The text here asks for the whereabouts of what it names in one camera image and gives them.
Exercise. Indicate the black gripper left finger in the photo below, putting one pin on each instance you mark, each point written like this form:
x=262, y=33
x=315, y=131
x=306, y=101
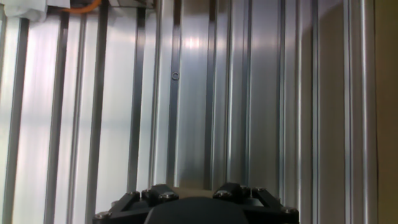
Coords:
x=160, y=193

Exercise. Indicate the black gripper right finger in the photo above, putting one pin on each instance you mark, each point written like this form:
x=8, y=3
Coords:
x=231, y=190

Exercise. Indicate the wooden cube block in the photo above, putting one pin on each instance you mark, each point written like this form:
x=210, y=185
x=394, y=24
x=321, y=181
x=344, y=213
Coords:
x=192, y=192

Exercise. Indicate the white crumpled sheet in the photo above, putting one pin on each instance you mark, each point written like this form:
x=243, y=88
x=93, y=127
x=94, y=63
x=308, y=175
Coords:
x=28, y=9

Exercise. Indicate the aluminium frame bar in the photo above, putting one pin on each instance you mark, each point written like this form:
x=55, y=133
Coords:
x=130, y=3

